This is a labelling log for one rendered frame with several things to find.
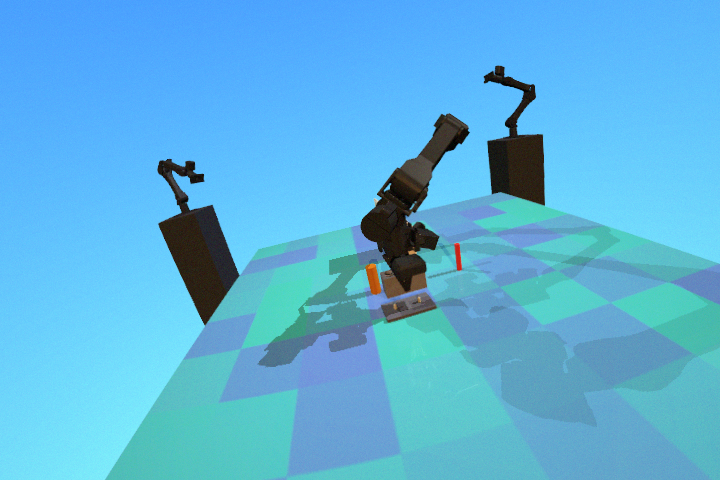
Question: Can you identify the red peg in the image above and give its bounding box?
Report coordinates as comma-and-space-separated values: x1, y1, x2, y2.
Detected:
454, 243, 462, 270

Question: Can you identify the orange cylinder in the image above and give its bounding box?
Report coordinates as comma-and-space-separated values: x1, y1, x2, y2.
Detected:
365, 264, 381, 295

